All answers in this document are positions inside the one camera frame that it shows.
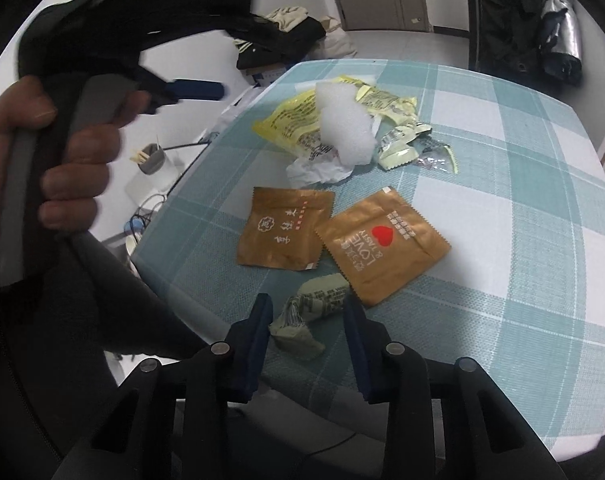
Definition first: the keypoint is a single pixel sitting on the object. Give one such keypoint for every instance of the person's left forearm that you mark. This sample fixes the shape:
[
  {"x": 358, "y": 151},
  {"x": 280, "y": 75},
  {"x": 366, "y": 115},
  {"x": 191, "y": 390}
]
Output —
[{"x": 57, "y": 340}]

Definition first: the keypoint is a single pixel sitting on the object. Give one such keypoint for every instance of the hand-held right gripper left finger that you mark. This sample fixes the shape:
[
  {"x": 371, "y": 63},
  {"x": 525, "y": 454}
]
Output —
[{"x": 255, "y": 345}]

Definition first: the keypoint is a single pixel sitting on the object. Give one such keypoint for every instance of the brown packet with red heart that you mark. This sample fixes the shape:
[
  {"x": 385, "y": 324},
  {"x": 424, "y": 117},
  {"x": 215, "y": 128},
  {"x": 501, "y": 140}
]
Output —
[{"x": 382, "y": 255}]

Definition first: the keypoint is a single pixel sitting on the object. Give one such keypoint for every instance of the white box with dark sides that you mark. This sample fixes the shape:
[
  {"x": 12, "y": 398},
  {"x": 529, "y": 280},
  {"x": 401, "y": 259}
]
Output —
[{"x": 147, "y": 187}]

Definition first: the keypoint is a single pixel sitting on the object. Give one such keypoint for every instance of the black clothing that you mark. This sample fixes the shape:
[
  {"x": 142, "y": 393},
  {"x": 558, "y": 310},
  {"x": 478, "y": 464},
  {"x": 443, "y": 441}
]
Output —
[{"x": 277, "y": 42}]

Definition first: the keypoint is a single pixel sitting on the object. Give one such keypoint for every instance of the person's left hand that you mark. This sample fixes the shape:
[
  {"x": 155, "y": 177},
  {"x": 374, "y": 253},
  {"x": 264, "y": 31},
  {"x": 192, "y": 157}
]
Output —
[{"x": 85, "y": 145}]

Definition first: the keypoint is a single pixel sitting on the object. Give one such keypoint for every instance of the bundle of wooden chopsticks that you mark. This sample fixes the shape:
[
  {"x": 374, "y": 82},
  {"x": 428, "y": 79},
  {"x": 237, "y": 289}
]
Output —
[{"x": 141, "y": 154}]

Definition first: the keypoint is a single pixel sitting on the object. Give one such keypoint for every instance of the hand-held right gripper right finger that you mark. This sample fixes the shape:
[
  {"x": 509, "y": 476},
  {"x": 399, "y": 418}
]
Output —
[{"x": 358, "y": 350}]

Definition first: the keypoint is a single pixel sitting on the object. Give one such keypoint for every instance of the white paper roll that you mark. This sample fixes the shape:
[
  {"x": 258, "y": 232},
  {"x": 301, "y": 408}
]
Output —
[{"x": 342, "y": 120}]

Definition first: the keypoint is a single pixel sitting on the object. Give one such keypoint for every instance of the black framed glass door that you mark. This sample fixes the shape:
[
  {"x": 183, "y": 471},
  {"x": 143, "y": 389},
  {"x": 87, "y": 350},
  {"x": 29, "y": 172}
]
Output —
[{"x": 472, "y": 15}]

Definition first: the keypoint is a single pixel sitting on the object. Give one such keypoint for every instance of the clear plastic wrapper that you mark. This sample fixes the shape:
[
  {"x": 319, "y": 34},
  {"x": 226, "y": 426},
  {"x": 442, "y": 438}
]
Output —
[{"x": 440, "y": 157}]

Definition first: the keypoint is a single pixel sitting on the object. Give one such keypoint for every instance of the green candy wrapper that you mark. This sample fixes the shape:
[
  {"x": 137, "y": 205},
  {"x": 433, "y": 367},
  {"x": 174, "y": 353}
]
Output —
[{"x": 307, "y": 305}]

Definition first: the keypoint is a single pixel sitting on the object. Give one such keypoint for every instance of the yellow snack bag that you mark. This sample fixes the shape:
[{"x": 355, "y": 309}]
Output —
[{"x": 287, "y": 120}]

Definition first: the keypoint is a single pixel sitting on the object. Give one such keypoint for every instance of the cream cloth bag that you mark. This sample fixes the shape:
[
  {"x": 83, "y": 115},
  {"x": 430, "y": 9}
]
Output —
[{"x": 335, "y": 42}]

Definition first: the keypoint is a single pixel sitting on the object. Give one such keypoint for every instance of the frosted plastic cup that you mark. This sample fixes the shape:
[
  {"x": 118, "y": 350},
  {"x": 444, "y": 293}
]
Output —
[{"x": 168, "y": 172}]

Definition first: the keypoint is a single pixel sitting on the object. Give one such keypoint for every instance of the silver white candy wrapper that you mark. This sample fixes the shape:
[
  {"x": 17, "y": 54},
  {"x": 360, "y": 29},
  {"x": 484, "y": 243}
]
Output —
[{"x": 400, "y": 135}]

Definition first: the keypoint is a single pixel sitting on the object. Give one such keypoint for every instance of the pale yellow printed wrapper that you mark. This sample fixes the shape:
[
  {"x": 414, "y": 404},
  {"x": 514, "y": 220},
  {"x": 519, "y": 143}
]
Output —
[{"x": 382, "y": 97}]

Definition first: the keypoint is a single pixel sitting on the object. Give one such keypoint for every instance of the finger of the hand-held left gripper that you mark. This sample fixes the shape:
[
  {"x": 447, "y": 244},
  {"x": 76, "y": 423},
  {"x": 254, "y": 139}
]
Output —
[{"x": 192, "y": 91}]

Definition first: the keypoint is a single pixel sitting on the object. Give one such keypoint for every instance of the black jacket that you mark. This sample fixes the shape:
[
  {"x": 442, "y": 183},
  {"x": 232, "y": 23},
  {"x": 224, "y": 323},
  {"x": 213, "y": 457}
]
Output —
[{"x": 512, "y": 20}]

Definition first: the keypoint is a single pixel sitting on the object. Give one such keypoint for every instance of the grey cup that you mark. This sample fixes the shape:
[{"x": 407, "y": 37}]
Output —
[{"x": 151, "y": 160}]

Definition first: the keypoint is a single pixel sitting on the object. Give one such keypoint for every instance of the blue and white box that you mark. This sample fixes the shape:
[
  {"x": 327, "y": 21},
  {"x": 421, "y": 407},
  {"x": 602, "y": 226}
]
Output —
[{"x": 267, "y": 74}]

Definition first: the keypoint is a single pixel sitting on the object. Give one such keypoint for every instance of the silver garment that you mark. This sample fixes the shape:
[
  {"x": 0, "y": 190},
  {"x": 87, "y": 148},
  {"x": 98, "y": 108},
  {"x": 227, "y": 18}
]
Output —
[{"x": 562, "y": 25}]

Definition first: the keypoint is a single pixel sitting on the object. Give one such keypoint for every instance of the teal checkered tablecloth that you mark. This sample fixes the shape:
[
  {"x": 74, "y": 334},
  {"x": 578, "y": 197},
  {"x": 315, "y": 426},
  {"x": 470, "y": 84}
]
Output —
[{"x": 507, "y": 260}]

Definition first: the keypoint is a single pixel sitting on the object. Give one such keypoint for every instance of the beige clothing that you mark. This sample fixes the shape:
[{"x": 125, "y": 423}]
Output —
[{"x": 287, "y": 19}]

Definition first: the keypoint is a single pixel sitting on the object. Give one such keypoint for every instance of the brown packet with flower print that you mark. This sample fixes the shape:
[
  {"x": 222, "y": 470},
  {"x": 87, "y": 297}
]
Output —
[{"x": 282, "y": 230}]

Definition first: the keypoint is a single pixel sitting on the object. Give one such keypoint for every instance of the white tissue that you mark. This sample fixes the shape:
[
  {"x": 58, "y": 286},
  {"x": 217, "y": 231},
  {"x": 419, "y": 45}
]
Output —
[{"x": 315, "y": 170}]

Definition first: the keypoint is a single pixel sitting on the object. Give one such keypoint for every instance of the small pale green wrapper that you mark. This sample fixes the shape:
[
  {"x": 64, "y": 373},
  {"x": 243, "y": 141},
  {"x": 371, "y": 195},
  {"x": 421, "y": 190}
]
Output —
[{"x": 400, "y": 157}]

